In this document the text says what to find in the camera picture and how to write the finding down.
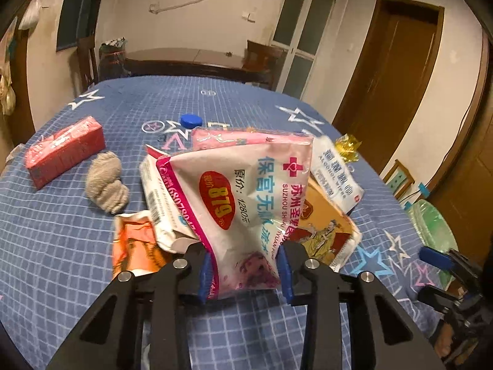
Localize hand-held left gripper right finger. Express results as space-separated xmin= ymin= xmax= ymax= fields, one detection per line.
xmin=277 ymin=243 xmax=443 ymax=370

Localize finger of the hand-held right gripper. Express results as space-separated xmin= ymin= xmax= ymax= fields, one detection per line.
xmin=419 ymin=246 xmax=468 ymax=272
xmin=417 ymin=285 xmax=461 ymax=312

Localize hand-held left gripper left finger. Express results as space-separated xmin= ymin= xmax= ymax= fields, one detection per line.
xmin=46 ymin=244 xmax=213 ymax=370

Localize pink white plastic bag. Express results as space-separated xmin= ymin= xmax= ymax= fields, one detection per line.
xmin=156 ymin=129 xmax=314 ymax=301

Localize person's right hand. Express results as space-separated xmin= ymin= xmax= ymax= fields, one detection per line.
xmin=430 ymin=322 xmax=459 ymax=360

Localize stack of green plastic stools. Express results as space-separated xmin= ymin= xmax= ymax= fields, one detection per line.
xmin=407 ymin=198 xmax=460 ymax=265

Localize yellow box with figure print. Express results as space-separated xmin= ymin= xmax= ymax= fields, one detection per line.
xmin=296 ymin=179 xmax=363 ymax=273

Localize orange crumpled wrapper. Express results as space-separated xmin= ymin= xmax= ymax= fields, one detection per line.
xmin=112 ymin=210 xmax=175 ymax=280

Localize white tissue packet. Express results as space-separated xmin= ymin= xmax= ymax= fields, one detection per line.
xmin=139 ymin=144 xmax=201 ymax=254

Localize small wooden chair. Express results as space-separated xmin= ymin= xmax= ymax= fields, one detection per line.
xmin=382 ymin=159 xmax=415 ymax=201

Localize white wipes packet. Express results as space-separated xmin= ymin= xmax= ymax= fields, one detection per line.
xmin=310 ymin=136 xmax=365 ymax=215

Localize gold foil wrapper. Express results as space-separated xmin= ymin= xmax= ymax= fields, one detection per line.
xmin=334 ymin=134 xmax=363 ymax=164

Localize blue star checked blanket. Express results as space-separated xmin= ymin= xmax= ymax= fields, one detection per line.
xmin=0 ymin=75 xmax=463 ymax=370

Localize brown wooden door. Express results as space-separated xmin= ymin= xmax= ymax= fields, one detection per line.
xmin=332 ymin=0 xmax=445 ymax=151

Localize red carton box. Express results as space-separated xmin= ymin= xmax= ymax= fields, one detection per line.
xmin=25 ymin=116 xmax=106 ymax=190

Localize long wooden table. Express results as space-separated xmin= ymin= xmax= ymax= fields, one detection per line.
xmin=123 ymin=48 xmax=279 ymax=90

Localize brown wooden board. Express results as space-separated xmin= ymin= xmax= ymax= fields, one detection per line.
xmin=246 ymin=39 xmax=288 ymax=85

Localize dark filled bag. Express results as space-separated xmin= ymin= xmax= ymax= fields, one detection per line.
xmin=98 ymin=38 xmax=132 ymax=80

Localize white glass panel door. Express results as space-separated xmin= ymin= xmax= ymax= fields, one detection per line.
xmin=270 ymin=0 xmax=338 ymax=98

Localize dark wooden chair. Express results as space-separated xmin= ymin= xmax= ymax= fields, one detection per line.
xmin=77 ymin=35 xmax=99 ymax=87

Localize pale hanging bags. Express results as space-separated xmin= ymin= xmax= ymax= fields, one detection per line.
xmin=0 ymin=16 xmax=18 ymax=116

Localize white hanging plastic bag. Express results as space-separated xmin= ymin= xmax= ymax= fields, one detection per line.
xmin=18 ymin=0 xmax=41 ymax=30

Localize dark wall board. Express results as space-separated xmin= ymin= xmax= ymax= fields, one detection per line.
xmin=56 ymin=0 xmax=111 ymax=52

